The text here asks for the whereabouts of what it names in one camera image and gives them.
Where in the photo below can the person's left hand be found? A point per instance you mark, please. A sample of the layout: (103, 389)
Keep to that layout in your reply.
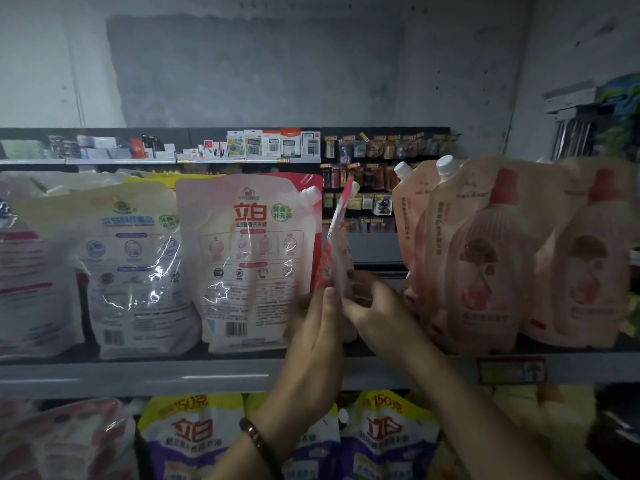
(315, 355)

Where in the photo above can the person's right hand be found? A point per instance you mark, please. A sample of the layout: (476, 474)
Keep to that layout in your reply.
(390, 320)

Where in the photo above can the grey metal shelf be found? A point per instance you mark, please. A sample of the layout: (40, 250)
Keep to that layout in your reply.
(200, 377)

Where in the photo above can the small pink white Chaoneng pouches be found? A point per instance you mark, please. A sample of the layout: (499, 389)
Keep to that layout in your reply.
(70, 445)

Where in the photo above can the pink Chaoneng pouch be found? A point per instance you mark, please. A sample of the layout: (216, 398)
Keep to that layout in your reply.
(35, 295)

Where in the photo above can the person's right forearm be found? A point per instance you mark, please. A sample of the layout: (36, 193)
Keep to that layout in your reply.
(480, 425)

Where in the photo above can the dark aisle shelf unit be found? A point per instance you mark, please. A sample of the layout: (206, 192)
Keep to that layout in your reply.
(600, 115)

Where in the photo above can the dark background shelf unit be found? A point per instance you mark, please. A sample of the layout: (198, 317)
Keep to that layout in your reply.
(120, 135)

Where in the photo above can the red-framed price tag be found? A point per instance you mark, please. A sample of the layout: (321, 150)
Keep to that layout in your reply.
(512, 371)

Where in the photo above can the row of small bottles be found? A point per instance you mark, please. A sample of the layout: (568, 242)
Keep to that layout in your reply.
(380, 150)

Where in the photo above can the row of small toiletry boxes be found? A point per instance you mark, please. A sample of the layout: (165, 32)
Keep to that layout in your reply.
(260, 145)

